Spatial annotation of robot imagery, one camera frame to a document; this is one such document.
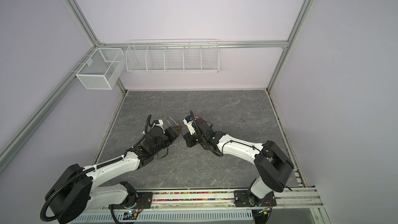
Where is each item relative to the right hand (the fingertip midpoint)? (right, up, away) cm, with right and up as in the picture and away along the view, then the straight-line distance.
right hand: (184, 138), depth 82 cm
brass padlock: (-5, +6, 0) cm, 8 cm away
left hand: (-1, +4, 0) cm, 4 cm away
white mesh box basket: (-55, +39, +15) cm, 69 cm away
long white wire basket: (-10, +49, +17) cm, 53 cm away
